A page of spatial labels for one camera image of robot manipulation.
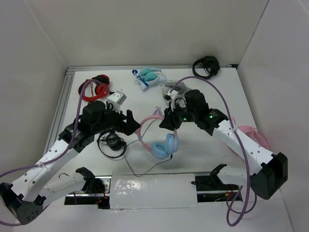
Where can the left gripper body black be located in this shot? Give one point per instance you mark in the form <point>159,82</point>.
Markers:
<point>112,119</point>

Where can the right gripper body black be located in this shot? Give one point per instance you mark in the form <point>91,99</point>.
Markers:
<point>190,115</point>

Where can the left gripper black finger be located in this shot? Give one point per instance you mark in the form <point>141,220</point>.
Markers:
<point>127,130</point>
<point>130,121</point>

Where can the blue pink cat-ear headphones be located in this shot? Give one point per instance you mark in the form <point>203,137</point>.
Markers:
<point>159,149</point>

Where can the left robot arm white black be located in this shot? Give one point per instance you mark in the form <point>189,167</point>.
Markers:
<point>28,196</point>

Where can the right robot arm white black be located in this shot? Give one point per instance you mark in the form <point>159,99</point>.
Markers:
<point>269,171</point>

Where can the small black on-ear headphones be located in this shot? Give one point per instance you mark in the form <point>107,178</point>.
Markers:
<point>116,143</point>

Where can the red black headphones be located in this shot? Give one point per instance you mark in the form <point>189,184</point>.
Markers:
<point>100,91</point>

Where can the grey white headphones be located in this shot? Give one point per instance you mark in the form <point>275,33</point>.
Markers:
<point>181,89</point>

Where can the black headphones far corner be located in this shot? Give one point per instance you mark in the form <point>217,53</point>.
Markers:
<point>209,64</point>

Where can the teal white headphones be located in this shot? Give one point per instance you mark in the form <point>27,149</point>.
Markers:
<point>149,77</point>

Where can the white taped cover plate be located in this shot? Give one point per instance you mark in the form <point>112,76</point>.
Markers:
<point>156,191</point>

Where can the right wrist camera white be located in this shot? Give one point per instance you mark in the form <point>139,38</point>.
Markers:
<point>175,99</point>

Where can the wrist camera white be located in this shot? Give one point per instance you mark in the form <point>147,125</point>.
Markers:
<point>115,100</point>
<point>175,99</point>

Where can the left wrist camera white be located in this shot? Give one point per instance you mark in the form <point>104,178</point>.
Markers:
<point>115,100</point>

